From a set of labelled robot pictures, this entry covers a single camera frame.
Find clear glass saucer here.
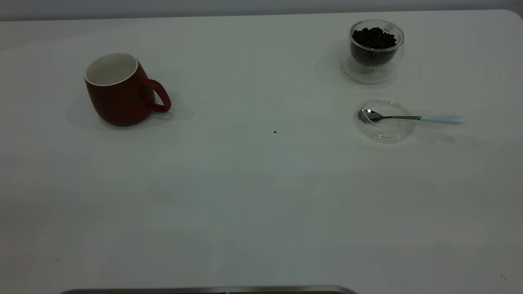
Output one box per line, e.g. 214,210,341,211
355,98,416,143

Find double-wall glass cup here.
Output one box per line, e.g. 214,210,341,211
340,19,405,85

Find red ceramic mug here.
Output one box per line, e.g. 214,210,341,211
84,53,172,127

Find metal spoon light blue handle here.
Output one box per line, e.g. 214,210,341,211
358,108,465,125

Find coffee beans pile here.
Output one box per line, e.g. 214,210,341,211
351,27,398,67

